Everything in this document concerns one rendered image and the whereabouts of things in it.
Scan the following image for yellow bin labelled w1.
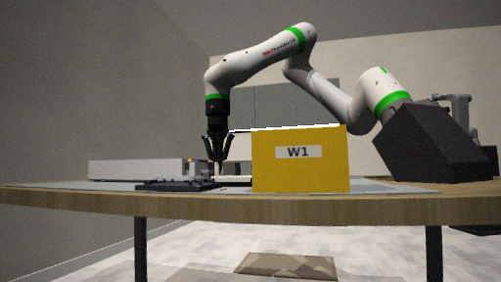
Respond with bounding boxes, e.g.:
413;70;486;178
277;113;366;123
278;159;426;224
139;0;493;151
251;124;350;193

